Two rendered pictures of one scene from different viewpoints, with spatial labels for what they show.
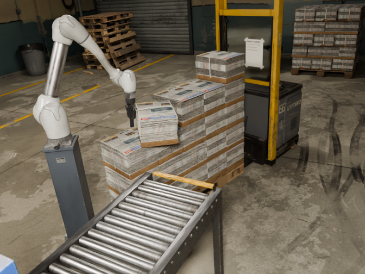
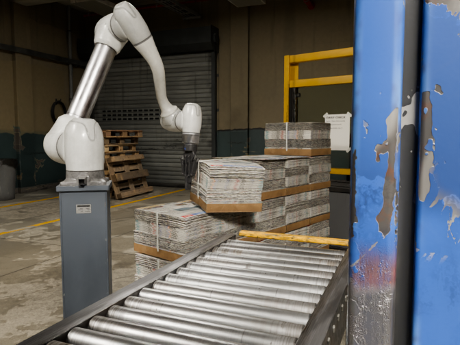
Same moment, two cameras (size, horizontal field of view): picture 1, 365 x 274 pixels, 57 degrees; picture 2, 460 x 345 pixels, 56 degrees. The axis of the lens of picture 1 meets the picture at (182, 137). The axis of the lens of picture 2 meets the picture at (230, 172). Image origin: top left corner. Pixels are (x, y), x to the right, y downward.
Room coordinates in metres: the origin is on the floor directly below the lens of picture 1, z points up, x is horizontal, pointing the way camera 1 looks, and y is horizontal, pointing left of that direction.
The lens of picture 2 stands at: (0.22, 0.48, 1.20)
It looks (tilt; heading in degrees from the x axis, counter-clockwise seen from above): 5 degrees down; 352
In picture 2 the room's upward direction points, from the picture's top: straight up
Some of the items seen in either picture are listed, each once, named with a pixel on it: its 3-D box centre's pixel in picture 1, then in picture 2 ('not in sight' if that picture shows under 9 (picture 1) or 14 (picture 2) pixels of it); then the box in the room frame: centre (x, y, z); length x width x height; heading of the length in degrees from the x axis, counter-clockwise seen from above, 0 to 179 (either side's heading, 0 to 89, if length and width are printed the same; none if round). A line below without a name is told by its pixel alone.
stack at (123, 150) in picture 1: (171, 164); (233, 267); (2.73, 0.12, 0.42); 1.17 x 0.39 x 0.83; 133
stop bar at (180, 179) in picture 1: (182, 179); (292, 237); (1.83, 0.02, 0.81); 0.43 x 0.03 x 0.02; 60
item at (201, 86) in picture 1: (200, 85); (275, 156); (3.01, -0.20, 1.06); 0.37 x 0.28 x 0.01; 44
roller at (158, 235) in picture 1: (139, 229); (247, 285); (1.43, 0.27, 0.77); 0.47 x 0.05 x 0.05; 60
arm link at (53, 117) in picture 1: (54, 119); (83, 144); (2.14, 0.85, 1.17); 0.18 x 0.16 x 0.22; 36
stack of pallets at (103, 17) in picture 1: (108, 39); (107, 161); (9.34, 1.77, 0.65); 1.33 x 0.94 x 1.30; 154
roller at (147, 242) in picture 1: (132, 236); (239, 292); (1.37, 0.30, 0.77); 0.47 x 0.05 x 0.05; 60
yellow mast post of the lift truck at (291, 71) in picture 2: (222, 73); (289, 162); (3.76, -0.51, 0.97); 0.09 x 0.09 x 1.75; 43
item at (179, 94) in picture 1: (178, 93); (250, 158); (2.82, 0.00, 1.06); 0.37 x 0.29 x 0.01; 45
